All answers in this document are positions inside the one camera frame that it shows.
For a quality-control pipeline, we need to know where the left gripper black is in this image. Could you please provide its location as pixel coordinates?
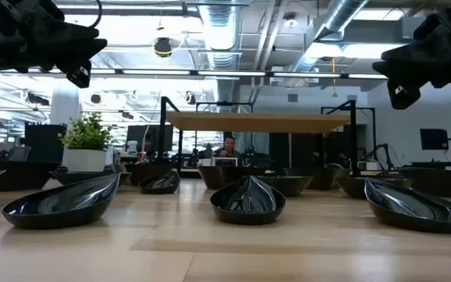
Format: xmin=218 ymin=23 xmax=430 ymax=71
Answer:
xmin=0 ymin=0 xmax=108 ymax=89

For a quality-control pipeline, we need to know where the black leaf-shaped mini plate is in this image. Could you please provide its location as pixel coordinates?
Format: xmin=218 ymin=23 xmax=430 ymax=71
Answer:
xmin=51 ymin=168 xmax=132 ymax=186
xmin=334 ymin=175 xmax=414 ymax=200
xmin=256 ymin=175 xmax=314 ymax=198

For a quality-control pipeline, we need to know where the white pillar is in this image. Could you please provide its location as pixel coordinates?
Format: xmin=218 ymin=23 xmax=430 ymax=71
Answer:
xmin=49 ymin=84 xmax=82 ymax=127

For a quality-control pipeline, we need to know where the black partition panel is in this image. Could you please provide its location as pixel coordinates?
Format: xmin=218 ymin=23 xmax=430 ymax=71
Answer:
xmin=23 ymin=123 xmax=68 ymax=164

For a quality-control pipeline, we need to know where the black background desk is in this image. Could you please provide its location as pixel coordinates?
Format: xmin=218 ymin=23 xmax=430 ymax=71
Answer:
xmin=409 ymin=160 xmax=451 ymax=172

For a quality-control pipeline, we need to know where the green plant in white pot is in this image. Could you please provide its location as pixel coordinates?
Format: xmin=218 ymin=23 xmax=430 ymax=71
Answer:
xmin=57 ymin=112 xmax=114 ymax=173

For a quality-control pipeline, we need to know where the grey office chair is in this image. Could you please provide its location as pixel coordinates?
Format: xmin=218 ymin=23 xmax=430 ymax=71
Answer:
xmin=8 ymin=146 xmax=31 ymax=162

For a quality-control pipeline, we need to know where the long LED light bar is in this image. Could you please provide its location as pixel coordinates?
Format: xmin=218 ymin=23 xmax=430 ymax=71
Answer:
xmin=90 ymin=67 xmax=390 ymax=81

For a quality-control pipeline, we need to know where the wooden shelf with black legs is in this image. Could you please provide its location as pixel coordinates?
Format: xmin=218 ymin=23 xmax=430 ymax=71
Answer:
xmin=157 ymin=96 xmax=362 ymax=184

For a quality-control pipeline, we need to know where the person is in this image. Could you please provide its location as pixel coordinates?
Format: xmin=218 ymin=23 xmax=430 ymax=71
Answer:
xmin=214 ymin=136 xmax=246 ymax=160

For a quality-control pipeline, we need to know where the white-framed laptop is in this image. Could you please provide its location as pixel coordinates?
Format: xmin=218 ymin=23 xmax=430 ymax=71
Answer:
xmin=211 ymin=156 xmax=239 ymax=168

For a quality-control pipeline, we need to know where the black wall monitor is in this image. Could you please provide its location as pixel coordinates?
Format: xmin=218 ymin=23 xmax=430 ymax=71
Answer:
xmin=420 ymin=128 xmax=449 ymax=151

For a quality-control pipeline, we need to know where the silver ceiling duct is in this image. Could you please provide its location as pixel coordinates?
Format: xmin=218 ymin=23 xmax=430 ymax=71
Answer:
xmin=294 ymin=0 xmax=370 ymax=74
xmin=198 ymin=0 xmax=243 ymax=103

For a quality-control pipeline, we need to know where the black metal background frame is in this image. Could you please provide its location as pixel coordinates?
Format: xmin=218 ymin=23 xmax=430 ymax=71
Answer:
xmin=321 ymin=106 xmax=377 ymax=161

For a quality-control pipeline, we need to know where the yellow hanging cord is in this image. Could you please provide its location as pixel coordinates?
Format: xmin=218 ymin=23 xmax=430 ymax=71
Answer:
xmin=330 ymin=57 xmax=338 ymax=98

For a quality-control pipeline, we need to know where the black ceiling cable reel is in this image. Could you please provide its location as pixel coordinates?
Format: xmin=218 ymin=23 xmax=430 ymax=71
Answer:
xmin=153 ymin=36 xmax=174 ymax=59

